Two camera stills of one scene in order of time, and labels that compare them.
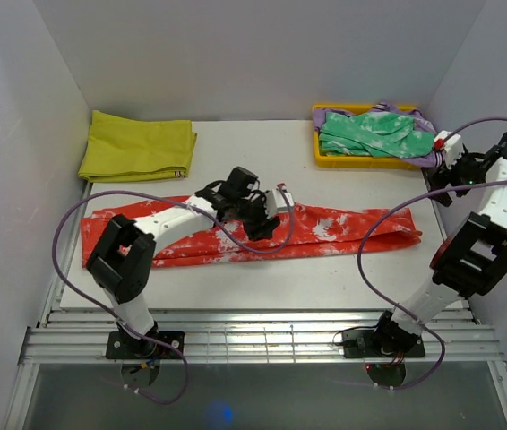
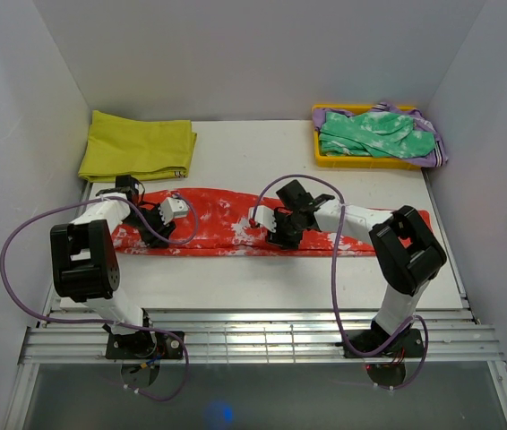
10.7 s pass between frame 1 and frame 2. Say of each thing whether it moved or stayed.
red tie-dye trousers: moved
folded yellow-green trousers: stayed
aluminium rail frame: stayed
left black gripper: moved
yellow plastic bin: stayed
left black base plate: stayed
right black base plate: stayed
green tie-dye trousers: stayed
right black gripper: moved
